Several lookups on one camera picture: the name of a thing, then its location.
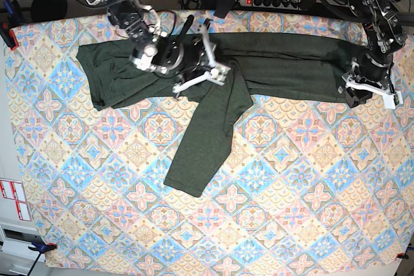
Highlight orange clamp lower right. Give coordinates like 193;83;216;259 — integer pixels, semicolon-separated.
397;253;409;260

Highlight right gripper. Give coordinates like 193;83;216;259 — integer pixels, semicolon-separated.
151;19;231;98

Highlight grey cabinet lower left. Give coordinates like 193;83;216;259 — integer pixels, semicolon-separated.
1;221;43;275

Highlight patterned pastel tablecloth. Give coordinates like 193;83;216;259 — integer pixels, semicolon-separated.
1;16;413;275

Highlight red white labels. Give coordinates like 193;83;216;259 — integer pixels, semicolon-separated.
1;179;31;222

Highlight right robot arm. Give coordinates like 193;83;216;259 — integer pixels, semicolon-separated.
79;0;230;96

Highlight dark green long-sleeve shirt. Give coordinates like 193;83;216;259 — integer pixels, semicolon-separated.
76;32;363;197

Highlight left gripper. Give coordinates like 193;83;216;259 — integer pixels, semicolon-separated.
338;51;403;109

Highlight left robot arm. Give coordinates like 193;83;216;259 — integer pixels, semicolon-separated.
320;0;407;109

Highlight blue clamp lower left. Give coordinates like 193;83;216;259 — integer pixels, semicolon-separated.
27;242;58;276

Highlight blue clamp upper left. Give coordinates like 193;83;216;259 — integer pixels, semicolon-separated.
1;0;18;51

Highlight blue clamp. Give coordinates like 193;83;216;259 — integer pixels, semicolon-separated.
27;242;58;276
1;0;18;51

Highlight white power strip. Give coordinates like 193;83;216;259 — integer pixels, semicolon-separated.
239;0;301;10

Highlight black round stool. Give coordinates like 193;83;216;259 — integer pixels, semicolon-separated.
30;0;68;23

